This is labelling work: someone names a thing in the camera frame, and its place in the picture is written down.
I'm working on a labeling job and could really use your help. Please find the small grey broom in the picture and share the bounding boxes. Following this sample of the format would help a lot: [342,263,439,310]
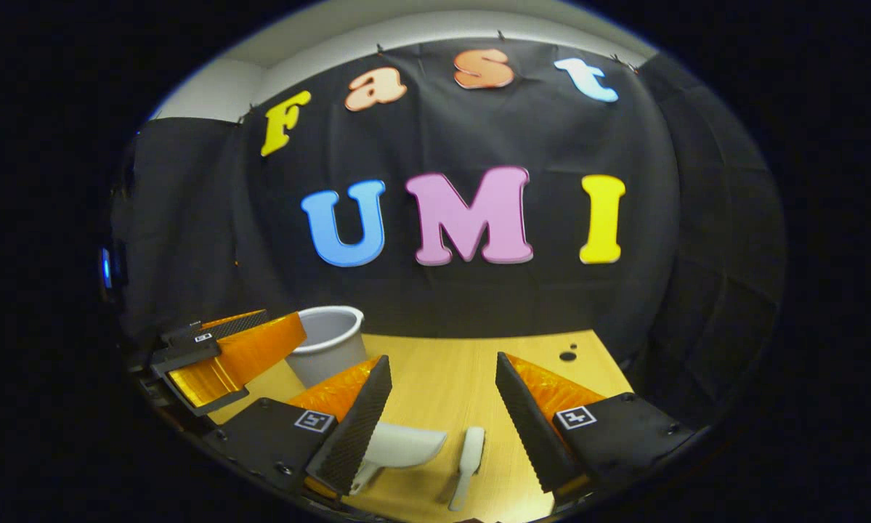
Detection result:
[447,426,486,512]

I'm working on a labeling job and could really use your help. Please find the grey plastic dustpan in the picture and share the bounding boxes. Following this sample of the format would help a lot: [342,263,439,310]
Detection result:
[348,423,449,497]

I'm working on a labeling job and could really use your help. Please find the wooden desktop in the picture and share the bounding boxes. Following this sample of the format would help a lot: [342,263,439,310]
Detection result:
[206,329,633,522]

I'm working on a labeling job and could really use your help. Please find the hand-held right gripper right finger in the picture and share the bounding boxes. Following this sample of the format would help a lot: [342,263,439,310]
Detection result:
[494,352,698,502]

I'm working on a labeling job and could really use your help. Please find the white ribbed garbage bin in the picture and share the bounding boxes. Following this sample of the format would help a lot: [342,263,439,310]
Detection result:
[286,306,366,389]

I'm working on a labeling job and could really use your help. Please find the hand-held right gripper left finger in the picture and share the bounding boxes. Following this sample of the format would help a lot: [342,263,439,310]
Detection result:
[202,354,394,497]

